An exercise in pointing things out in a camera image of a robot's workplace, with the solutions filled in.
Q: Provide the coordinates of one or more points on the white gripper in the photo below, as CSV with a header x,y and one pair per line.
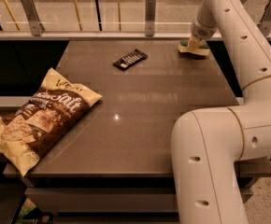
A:
x,y
203,32

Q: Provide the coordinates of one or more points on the green and yellow sponge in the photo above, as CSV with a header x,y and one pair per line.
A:
x,y
202,51

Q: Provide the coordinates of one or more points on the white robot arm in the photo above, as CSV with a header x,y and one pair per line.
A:
x,y
206,143

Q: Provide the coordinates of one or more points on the brown chip bag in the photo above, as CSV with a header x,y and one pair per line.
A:
x,y
28,134

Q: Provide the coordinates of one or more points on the black candy bar wrapper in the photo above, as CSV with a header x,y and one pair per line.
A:
x,y
130,59

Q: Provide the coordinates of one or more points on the grey drawer front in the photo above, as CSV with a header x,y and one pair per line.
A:
x,y
105,200

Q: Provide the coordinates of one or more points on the colourful item under table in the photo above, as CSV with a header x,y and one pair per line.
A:
x,y
30,214

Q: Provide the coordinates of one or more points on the middle metal railing bracket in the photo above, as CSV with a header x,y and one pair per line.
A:
x,y
150,8

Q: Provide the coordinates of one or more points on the metal railing bracket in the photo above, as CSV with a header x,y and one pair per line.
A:
x,y
36,26
264,24
150,8

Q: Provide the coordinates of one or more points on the right metal railing bracket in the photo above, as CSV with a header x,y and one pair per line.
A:
x,y
264,24

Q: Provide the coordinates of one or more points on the left metal railing bracket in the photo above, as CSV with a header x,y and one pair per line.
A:
x,y
36,26

